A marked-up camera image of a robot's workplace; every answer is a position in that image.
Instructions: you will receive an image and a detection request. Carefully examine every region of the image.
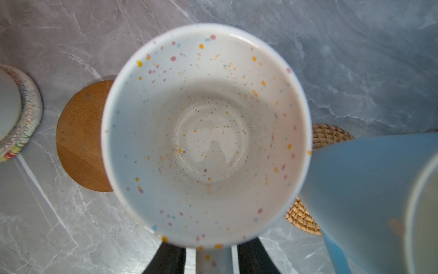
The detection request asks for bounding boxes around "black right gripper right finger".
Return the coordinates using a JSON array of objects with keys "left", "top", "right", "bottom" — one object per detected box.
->
[{"left": 237, "top": 237, "right": 280, "bottom": 274}]

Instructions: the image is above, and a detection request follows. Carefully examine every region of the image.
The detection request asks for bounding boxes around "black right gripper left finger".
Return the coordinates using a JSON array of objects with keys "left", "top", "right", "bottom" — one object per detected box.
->
[{"left": 143, "top": 242, "right": 186, "bottom": 274}]

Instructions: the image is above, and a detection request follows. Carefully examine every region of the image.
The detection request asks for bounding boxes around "light blue mug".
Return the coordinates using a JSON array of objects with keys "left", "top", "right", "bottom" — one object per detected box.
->
[{"left": 300, "top": 132, "right": 438, "bottom": 274}]

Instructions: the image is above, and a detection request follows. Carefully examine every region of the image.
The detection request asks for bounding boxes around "woven rattan round coaster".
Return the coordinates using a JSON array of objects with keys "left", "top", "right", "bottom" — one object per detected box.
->
[{"left": 285, "top": 123, "right": 355, "bottom": 236}]

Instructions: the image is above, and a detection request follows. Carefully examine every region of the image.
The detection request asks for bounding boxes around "plain brown round coaster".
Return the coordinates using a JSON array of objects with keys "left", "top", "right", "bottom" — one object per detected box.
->
[{"left": 56, "top": 81, "right": 113, "bottom": 192}]

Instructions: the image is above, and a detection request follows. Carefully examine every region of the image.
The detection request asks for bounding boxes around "multicolour woven rope coaster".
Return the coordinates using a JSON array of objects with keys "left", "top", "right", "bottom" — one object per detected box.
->
[{"left": 1, "top": 64, "right": 43, "bottom": 162}]

